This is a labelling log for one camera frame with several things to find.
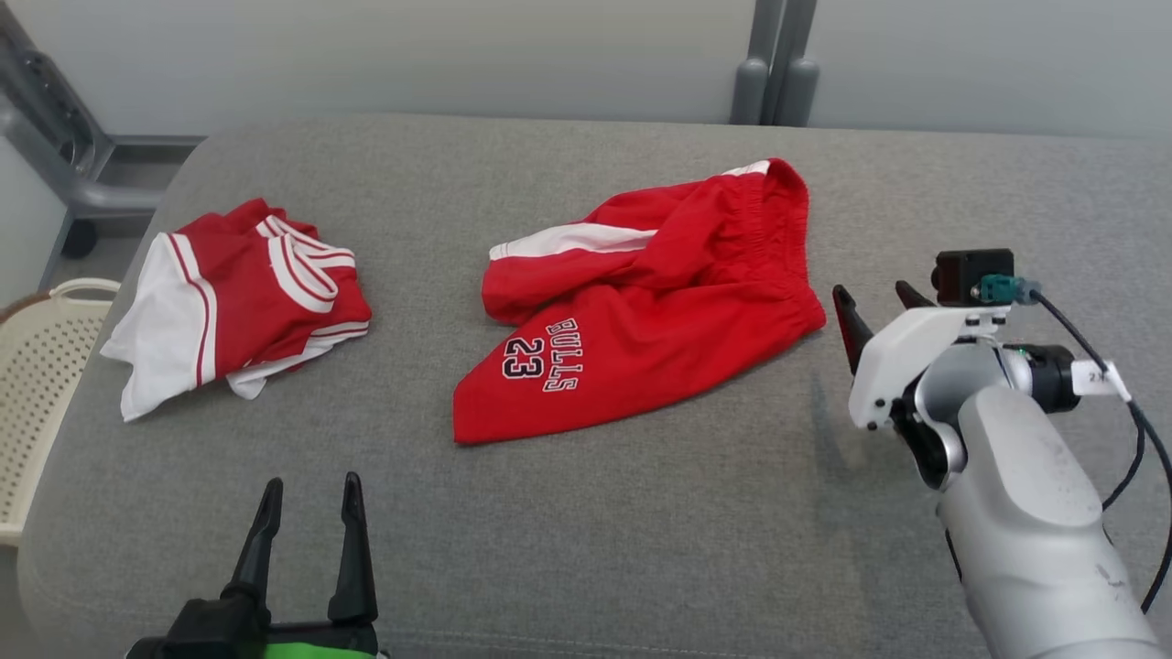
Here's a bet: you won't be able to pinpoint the white cable label tag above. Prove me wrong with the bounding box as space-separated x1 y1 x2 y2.
1069 360 1132 402

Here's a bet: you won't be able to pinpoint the grey metal stand frame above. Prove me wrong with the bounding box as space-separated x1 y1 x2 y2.
0 5 207 239

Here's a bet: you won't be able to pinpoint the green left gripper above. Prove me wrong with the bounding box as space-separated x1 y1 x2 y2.
224 472 390 659

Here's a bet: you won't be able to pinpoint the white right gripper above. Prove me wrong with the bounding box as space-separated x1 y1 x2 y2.
831 280 1013 431

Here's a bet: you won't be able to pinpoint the red and white jersey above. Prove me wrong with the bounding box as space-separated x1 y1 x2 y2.
101 198 374 423

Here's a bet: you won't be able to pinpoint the grey partition foot post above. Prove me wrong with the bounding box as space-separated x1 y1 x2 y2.
730 0 787 125
765 0 820 127

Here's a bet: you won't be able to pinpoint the cream perforated laundry basket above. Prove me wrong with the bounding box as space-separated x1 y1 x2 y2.
0 277 122 548

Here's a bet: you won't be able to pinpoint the red Bulls 23 shorts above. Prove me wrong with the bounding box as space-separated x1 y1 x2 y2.
452 157 827 447

